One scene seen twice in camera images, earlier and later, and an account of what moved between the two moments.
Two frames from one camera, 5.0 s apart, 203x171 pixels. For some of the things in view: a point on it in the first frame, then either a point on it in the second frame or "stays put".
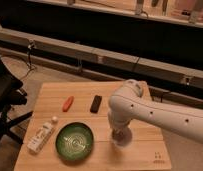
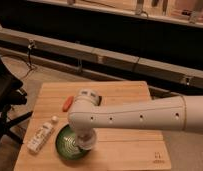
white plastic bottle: (41, 134) stays put
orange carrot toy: (68, 103) stays put
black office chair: (8, 95) stays put
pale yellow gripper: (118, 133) → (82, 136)
